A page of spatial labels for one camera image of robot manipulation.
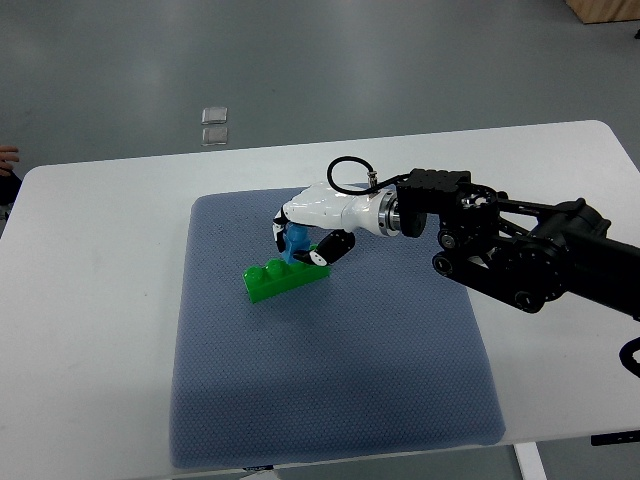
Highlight person's hand at edge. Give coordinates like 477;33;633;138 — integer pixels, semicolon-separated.
0;145;20;177

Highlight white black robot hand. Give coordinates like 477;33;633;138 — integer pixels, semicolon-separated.
273;182;399;267

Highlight blue toy block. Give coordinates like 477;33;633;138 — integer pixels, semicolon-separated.
281;223;313;265

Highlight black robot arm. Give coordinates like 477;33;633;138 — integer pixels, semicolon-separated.
383;169;639;319

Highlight green four-stud toy block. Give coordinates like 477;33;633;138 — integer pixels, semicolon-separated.
242;254;331;303

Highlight upper metal floor plate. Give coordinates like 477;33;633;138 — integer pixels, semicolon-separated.
201;106;228;125

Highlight blue-grey textured mat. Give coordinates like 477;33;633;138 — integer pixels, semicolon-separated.
170;189;506;469

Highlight white table leg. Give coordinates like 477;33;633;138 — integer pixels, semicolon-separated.
513;442;547;480

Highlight wooden furniture corner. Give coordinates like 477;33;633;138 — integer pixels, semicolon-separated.
565;0;640;24

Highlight black table control panel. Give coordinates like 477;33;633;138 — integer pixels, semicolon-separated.
590;430;640;447

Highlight black cable loop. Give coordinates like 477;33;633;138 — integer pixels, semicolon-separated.
326;156;401;195

